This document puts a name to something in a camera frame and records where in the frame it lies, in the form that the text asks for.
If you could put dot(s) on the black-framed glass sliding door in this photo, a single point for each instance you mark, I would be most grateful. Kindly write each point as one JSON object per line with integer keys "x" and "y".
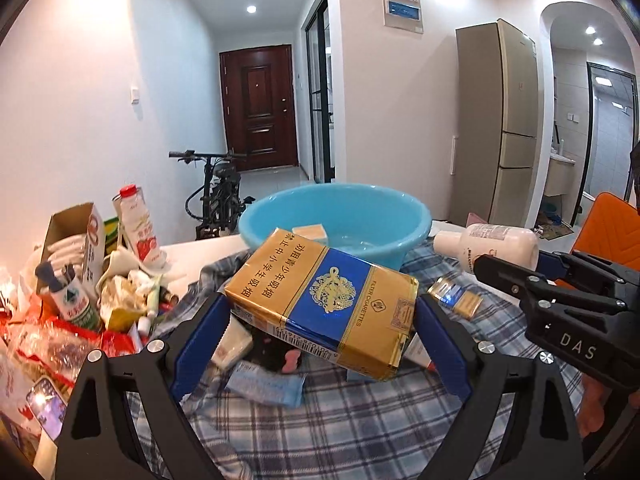
{"x": 320, "y": 95}

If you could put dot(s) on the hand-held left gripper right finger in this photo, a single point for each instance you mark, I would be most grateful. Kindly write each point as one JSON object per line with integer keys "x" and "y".
{"x": 445, "y": 355}

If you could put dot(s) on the gold and blue cigarette carton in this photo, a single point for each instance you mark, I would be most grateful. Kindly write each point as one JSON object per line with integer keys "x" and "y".
{"x": 325, "y": 305}

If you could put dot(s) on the dark brown entrance door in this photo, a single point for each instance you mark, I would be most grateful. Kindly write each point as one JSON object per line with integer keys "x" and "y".
{"x": 259, "y": 110}

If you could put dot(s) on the light blue plastic basin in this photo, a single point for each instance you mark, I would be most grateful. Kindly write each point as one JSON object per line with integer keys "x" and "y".
{"x": 350, "y": 215}

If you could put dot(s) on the pile of crumpled paper wrappers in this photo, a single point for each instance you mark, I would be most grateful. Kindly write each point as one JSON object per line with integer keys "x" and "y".
{"x": 125, "y": 290}

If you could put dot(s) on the bathroom vanity cabinet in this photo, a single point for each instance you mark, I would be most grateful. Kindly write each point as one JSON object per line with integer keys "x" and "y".
{"x": 559, "y": 176}

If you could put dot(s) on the white tube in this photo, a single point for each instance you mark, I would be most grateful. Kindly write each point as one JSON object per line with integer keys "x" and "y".
{"x": 416, "y": 354}

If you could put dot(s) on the red plastic bag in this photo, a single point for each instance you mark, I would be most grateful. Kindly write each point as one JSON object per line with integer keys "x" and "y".
{"x": 55, "y": 345}

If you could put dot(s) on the gold refrigerator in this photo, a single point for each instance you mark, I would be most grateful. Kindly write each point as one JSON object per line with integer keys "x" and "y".
{"x": 495, "y": 125}

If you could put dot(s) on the blue plaid cloth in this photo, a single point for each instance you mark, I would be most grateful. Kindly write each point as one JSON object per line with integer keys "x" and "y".
{"x": 320, "y": 435}

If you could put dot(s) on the white lotion bottle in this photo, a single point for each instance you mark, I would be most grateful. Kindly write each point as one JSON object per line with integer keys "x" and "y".
{"x": 495, "y": 245}

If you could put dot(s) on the black bicycle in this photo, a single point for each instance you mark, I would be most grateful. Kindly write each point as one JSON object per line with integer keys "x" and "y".
{"x": 220, "y": 195}

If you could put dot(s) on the green white bottle dark cap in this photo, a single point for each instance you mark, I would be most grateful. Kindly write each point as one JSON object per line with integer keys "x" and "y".
{"x": 72, "y": 300}

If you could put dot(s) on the white flat packet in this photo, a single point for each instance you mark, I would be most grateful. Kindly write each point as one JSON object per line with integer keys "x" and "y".
{"x": 232, "y": 346}

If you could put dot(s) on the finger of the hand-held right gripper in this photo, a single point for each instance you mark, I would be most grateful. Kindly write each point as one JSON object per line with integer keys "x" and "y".
{"x": 590, "y": 266}
{"x": 500, "y": 274}

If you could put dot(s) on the light blue tissue packet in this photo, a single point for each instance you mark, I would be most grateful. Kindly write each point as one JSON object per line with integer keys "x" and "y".
{"x": 265, "y": 385}

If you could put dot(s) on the small blue gold cigarette pack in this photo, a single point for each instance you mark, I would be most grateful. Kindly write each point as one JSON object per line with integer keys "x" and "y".
{"x": 457, "y": 297}

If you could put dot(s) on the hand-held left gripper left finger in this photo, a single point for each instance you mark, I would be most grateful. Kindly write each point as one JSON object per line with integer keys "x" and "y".
{"x": 197, "y": 352}

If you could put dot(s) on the person's right hand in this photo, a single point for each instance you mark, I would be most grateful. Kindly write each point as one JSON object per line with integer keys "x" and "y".
{"x": 596, "y": 402}

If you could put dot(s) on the open cardboard box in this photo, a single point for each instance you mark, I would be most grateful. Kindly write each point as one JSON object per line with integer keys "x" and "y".
{"x": 92, "y": 245}

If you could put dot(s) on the wall electrical panel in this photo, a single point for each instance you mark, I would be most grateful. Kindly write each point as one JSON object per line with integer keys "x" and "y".
{"x": 401, "y": 2}

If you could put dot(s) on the red-capped strawberry milk bottle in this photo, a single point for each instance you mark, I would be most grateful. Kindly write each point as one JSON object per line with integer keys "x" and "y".
{"x": 142, "y": 232}

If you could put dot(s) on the orange chair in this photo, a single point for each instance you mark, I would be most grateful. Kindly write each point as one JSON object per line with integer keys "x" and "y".
{"x": 610, "y": 222}

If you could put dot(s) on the white wall switch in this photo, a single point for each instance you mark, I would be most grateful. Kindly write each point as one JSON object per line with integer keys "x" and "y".
{"x": 135, "y": 95}

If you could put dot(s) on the green yellow box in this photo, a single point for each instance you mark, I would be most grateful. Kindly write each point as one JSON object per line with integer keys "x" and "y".
{"x": 114, "y": 235}

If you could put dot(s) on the smartphone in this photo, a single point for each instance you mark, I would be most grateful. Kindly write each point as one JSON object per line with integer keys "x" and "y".
{"x": 46, "y": 407}

